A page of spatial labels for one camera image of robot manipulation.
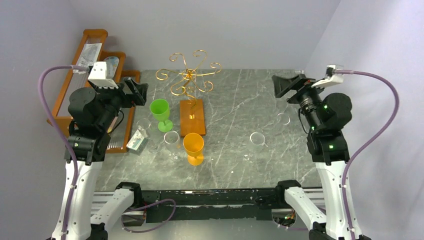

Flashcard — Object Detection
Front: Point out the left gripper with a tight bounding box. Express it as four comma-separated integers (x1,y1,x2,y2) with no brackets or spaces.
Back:
90,76,149,129

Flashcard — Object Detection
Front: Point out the clear wine glass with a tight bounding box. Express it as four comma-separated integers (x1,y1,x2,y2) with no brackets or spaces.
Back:
242,131,265,163
263,112,291,148
163,130,183,162

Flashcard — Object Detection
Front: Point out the orange plastic goblet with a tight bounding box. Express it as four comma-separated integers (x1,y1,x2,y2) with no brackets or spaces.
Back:
183,132,204,166

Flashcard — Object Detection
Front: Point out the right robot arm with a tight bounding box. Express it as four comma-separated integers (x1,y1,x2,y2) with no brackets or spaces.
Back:
271,74,368,240

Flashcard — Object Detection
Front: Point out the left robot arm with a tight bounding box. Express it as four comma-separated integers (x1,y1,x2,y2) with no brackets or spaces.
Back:
51,77,149,240

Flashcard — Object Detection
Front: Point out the small clear glass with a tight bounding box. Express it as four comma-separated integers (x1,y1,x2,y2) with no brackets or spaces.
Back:
136,118,151,139

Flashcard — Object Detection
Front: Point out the wooden rack base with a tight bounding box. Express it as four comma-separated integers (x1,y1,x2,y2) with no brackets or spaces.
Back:
179,98,207,138

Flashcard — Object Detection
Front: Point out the green plastic goblet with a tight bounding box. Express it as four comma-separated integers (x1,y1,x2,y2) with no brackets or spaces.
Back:
149,98,173,133

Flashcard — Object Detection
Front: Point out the blue packaged item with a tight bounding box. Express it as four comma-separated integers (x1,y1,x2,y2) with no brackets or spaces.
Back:
103,56,120,79

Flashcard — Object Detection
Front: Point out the small white packet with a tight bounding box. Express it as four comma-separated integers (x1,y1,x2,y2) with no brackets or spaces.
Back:
126,129,148,155

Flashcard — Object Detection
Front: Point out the orange wooden shelf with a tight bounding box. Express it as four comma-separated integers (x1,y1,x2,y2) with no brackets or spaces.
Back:
46,28,141,155

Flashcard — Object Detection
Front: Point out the white packaged item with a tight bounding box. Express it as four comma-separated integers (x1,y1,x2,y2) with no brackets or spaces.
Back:
72,43,103,74

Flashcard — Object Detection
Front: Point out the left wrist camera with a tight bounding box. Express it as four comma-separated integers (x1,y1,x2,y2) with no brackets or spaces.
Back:
87,61,119,89

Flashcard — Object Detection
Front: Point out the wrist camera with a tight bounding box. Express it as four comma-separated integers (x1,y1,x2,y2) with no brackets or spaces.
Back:
87,61,119,89
312,64,344,89

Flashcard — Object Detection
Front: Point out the gold wire glass rack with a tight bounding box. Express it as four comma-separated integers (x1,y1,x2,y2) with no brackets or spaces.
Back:
155,49,222,102

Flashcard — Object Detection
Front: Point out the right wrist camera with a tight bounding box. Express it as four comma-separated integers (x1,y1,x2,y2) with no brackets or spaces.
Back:
312,64,344,89

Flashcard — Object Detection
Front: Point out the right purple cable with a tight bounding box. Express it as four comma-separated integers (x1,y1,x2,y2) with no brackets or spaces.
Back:
334,69,400,239

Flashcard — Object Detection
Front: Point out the purple cable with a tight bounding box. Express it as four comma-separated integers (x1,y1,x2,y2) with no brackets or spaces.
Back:
334,69,400,239
37,65,90,236

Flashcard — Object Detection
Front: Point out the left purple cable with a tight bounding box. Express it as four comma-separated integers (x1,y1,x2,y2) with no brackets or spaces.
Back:
37,65,90,236

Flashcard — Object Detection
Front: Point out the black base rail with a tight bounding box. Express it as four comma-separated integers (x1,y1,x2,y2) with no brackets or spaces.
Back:
109,181,299,223

